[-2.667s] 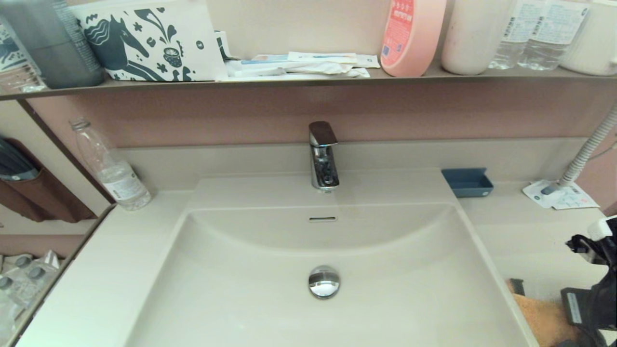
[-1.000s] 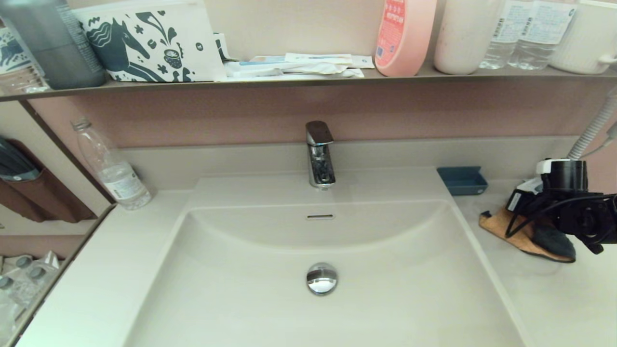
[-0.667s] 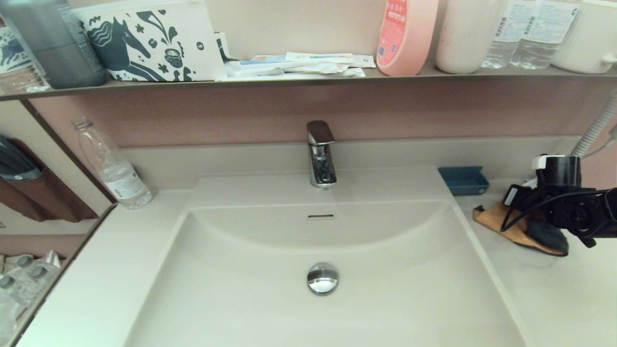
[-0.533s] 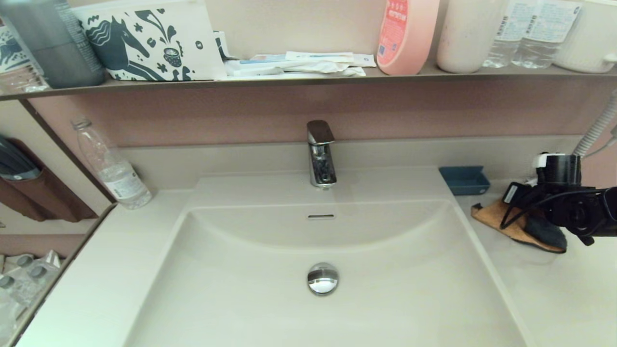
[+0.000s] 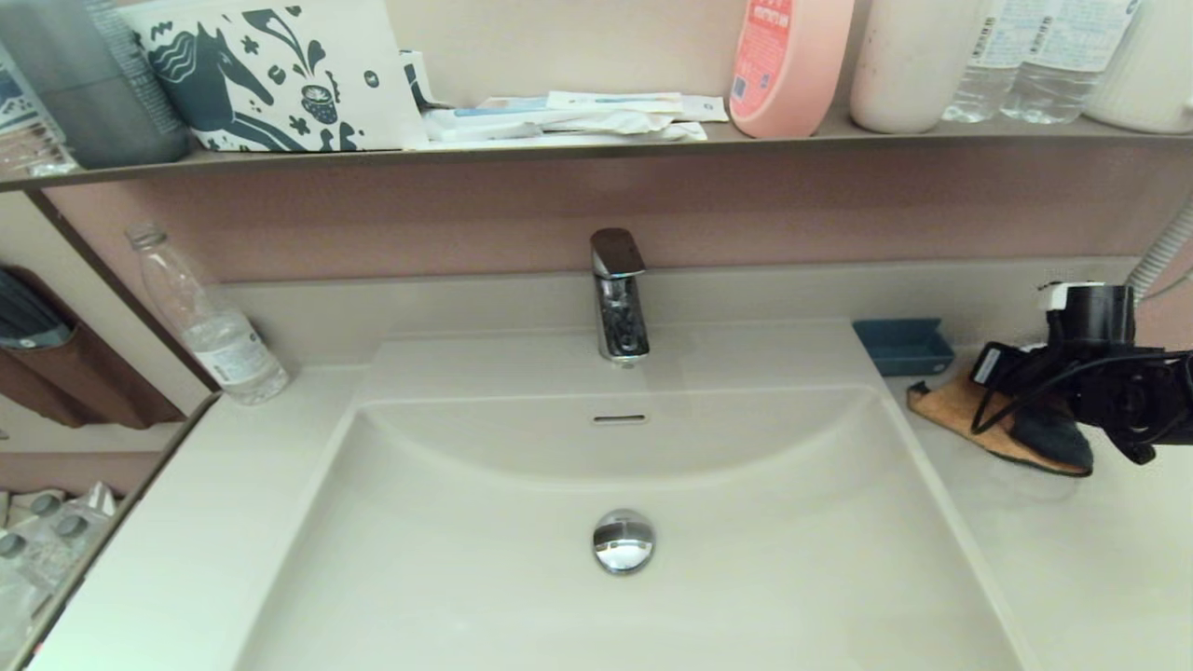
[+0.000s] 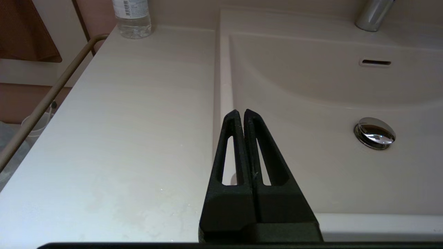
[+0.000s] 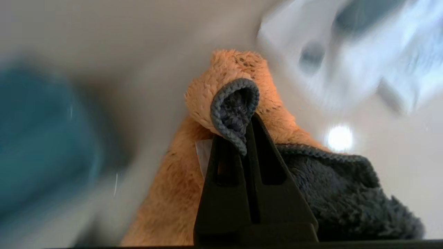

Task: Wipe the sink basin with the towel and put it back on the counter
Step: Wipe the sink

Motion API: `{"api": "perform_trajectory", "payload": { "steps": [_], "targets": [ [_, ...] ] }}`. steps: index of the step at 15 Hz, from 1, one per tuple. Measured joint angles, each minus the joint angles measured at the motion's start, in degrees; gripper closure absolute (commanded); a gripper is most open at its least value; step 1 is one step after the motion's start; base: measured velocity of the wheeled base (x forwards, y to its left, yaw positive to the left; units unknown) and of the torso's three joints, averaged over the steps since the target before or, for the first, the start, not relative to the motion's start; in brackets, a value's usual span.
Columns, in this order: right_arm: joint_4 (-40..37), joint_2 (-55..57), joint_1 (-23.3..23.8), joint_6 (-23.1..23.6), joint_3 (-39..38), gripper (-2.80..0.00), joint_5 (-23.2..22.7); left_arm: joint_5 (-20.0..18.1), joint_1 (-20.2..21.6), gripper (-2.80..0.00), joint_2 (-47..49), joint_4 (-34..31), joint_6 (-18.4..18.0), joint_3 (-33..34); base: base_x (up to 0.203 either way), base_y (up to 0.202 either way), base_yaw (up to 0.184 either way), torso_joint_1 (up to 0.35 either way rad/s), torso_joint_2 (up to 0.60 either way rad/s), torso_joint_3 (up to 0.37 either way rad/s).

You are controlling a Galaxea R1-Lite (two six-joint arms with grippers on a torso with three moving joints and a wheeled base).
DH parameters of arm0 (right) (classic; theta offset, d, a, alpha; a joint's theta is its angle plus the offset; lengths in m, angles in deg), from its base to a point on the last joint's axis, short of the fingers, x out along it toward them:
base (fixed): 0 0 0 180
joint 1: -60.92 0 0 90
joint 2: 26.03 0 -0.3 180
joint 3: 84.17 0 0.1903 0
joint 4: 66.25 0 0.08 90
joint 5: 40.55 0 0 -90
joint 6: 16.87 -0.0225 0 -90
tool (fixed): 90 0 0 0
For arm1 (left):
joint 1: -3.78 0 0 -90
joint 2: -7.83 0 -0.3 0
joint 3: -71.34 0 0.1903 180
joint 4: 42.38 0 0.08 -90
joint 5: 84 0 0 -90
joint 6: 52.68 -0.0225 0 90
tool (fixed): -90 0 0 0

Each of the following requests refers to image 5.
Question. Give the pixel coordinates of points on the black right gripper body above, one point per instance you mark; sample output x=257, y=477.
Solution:
x=1011, y=368

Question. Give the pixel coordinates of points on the orange and grey cloth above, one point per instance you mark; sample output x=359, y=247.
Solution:
x=951, y=410

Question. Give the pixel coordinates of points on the chrome lever faucet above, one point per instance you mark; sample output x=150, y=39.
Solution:
x=619, y=306

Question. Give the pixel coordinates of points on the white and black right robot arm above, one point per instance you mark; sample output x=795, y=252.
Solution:
x=1132, y=391

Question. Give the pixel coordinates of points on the beige ceramic sink basin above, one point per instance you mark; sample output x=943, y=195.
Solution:
x=466, y=559

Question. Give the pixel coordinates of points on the blue plastic soap dish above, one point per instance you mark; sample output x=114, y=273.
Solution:
x=902, y=348

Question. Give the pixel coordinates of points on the clear labelled water bottle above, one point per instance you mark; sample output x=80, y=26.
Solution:
x=983, y=84
x=1062, y=73

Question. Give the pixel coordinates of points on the cream ceramic cup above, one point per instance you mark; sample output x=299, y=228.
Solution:
x=918, y=63

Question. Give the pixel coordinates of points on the white ribbed container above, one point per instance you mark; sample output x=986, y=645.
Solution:
x=1148, y=63

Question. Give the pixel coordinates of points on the pink lotion bottle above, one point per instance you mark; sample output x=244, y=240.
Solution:
x=790, y=63

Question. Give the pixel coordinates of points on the small white sachet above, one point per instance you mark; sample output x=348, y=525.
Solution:
x=704, y=108

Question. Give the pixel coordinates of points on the chrome drain stopper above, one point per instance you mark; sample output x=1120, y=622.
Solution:
x=623, y=540

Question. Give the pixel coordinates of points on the white packet blue stripe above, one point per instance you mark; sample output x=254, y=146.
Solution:
x=615, y=101

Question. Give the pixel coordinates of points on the flat white packet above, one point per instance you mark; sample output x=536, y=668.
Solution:
x=559, y=141

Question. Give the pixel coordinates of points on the long white toothbrush packet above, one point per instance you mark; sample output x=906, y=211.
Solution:
x=503, y=119

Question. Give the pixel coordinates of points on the white horse print box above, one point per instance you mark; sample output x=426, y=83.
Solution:
x=280, y=82

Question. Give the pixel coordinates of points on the clear plastic water bottle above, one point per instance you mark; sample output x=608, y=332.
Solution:
x=219, y=345

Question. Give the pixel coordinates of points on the grey cylindrical container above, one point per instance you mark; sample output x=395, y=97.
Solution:
x=102, y=93

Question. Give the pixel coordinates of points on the dark grey folded item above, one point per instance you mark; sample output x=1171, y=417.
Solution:
x=28, y=315

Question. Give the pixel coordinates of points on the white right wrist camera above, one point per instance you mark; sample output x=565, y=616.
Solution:
x=1055, y=296

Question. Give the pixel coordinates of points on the brown wall shelf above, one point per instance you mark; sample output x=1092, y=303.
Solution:
x=839, y=138

